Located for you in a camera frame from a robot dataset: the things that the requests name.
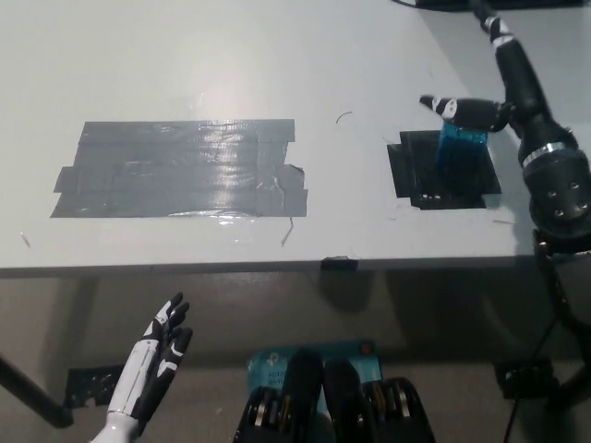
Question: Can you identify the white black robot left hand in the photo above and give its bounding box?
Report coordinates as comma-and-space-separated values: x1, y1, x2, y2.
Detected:
104, 291, 194, 426

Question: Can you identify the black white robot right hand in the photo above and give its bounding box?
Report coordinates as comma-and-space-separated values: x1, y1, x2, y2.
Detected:
417, 0, 591, 254

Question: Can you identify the blue rubik's cube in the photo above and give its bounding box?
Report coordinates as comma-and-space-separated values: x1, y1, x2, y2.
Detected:
435, 120, 489, 168

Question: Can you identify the black tape square spot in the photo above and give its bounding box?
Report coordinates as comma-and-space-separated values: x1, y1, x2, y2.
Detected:
386, 129, 503, 212

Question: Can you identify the black floor tape patch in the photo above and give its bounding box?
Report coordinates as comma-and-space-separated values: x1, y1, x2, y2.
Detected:
492, 358, 562, 401
63, 363, 126, 410

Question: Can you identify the grey table leg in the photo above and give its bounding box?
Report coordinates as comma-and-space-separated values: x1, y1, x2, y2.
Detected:
57, 275, 101, 407

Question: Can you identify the black slanted table leg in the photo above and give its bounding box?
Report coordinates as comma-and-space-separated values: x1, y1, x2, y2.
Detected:
544, 357, 591, 410
0, 354, 75, 428

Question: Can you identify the black flat device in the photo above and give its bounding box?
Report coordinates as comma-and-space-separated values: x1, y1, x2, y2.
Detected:
414, 0, 591, 8

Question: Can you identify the grey duct tape patch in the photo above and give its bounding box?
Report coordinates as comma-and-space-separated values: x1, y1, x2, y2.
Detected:
49, 118, 309, 220

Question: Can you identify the thin black hanging cable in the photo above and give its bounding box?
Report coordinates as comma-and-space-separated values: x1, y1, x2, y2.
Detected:
503, 320, 556, 443

